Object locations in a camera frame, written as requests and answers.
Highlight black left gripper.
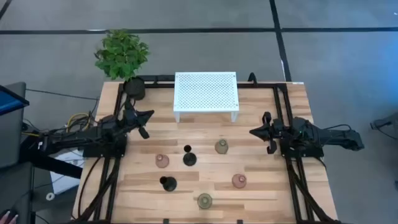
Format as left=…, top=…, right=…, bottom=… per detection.
left=123, top=99, right=155, bottom=140

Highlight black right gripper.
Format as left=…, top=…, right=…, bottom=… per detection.
left=249, top=111, right=286, bottom=155

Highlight pink ribbed glass candle holder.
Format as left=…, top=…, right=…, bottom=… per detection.
left=155, top=153, right=170, bottom=169
left=231, top=173, right=248, bottom=189

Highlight black metal candlestick holder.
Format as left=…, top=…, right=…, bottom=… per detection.
left=182, top=144, right=198, bottom=167
left=159, top=175, right=178, bottom=192

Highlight green ribbed glass candle holder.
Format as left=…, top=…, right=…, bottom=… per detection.
left=214, top=138, right=229, bottom=155
left=197, top=193, right=213, bottom=210

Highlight white perforated metal shelf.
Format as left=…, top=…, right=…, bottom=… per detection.
left=172, top=72, right=240, bottom=123

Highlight green artificial plant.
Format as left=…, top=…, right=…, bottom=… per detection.
left=94, top=28, right=151, bottom=81

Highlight black stand legs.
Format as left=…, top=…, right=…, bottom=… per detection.
left=19, top=133, right=84, bottom=180

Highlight white box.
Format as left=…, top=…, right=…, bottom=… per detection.
left=49, top=148, right=85, bottom=195

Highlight monitor with blue screen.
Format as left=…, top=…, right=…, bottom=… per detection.
left=0, top=84, right=30, bottom=116

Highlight person's hand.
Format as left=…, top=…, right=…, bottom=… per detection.
left=0, top=210, right=19, bottom=224

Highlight black aluminium table frame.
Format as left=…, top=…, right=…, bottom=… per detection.
left=70, top=72, right=341, bottom=224

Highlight yellow cable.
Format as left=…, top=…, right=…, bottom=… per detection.
left=66, top=112, right=91, bottom=133

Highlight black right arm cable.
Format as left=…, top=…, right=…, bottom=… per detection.
left=323, top=123, right=353, bottom=131

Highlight thin black floor cable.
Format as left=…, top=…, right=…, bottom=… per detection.
left=25, top=88, right=100, bottom=101

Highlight thick black cable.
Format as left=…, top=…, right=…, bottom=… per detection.
left=76, top=157, right=105, bottom=220

